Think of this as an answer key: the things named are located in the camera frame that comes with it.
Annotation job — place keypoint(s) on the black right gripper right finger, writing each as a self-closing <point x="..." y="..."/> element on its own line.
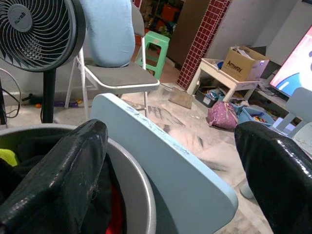
<point x="280" y="182"/>

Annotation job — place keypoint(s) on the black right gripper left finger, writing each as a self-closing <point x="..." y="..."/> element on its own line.
<point x="56" y="190"/>

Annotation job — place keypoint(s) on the yellow green garment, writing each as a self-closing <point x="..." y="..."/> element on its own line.
<point x="7" y="157"/>

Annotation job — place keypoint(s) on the red garment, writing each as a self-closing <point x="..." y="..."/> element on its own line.
<point x="117" y="214"/>

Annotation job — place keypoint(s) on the blue toy bin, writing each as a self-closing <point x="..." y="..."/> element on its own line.
<point x="246" y="114"/>

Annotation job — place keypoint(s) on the grey laundry bucket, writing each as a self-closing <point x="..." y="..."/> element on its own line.
<point x="136" y="185"/>

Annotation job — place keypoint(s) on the light blue child chair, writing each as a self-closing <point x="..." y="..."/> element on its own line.
<point x="170" y="175"/>
<point x="299" y="100"/>

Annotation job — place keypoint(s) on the purple toy stick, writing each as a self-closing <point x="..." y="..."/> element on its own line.
<point x="65" y="104"/>

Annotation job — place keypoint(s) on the pink dotted bag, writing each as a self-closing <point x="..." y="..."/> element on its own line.
<point x="221" y="115"/>

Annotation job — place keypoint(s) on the small white table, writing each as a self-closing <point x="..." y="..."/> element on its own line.
<point x="241" y="85"/>

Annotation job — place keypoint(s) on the dark grey storage bin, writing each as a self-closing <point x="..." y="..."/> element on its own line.
<point x="207" y="101"/>

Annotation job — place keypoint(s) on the flat television screen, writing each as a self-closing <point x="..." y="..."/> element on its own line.
<point x="297" y="68"/>

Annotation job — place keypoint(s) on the brown cardboard box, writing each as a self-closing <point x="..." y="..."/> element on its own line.
<point x="243" y="68"/>

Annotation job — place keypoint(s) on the grey white folding chair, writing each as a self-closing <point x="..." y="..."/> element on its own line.
<point x="122" y="78"/>

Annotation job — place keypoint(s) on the brown floor mat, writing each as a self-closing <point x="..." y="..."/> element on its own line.
<point x="180" y="98"/>

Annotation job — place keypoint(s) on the red tiled pillar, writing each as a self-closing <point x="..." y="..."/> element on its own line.
<point x="202" y="44"/>

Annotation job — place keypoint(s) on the light blue cushion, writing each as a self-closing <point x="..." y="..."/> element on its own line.
<point x="107" y="31"/>

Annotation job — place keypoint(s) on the brown wooden door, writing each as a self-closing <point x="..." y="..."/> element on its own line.
<point x="187" y="29"/>

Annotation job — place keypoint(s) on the green plastic stool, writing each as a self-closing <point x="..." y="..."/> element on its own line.
<point x="158" y="37"/>

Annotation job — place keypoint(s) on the cluttered storage shelf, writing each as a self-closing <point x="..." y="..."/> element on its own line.
<point x="165" y="12"/>

